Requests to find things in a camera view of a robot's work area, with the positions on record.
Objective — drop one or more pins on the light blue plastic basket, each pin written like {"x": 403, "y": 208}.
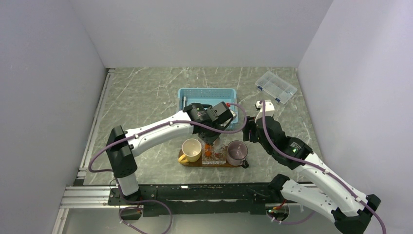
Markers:
{"x": 210, "y": 96}

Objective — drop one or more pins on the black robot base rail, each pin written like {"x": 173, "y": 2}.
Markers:
{"x": 193, "y": 199}

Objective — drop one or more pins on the clear acrylic toothbrush holder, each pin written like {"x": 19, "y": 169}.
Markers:
{"x": 218, "y": 158}

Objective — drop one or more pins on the clear plastic compartment box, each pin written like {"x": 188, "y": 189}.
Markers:
{"x": 276, "y": 87}

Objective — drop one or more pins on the purple ceramic mug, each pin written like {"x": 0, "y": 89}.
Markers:
{"x": 236, "y": 154}

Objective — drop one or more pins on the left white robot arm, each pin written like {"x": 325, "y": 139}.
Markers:
{"x": 205, "y": 121}

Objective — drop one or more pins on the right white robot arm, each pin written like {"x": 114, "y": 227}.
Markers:
{"x": 349, "y": 209}

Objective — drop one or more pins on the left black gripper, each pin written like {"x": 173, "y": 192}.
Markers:
{"x": 210, "y": 140}

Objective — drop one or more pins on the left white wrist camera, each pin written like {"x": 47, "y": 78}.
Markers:
{"x": 234, "y": 120}

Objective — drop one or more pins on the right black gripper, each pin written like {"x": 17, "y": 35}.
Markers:
{"x": 251, "y": 125}

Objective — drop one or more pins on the orange capped toothpaste tube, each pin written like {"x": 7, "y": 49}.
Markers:
{"x": 208, "y": 150}

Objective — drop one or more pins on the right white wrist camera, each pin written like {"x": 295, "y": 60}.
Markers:
{"x": 265, "y": 108}

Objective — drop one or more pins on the yellow ceramic mug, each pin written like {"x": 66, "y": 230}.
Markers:
{"x": 191, "y": 151}

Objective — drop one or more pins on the brown wooden oval tray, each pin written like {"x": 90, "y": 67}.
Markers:
{"x": 200, "y": 163}

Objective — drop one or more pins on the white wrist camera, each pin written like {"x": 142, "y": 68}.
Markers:
{"x": 234, "y": 120}
{"x": 265, "y": 108}

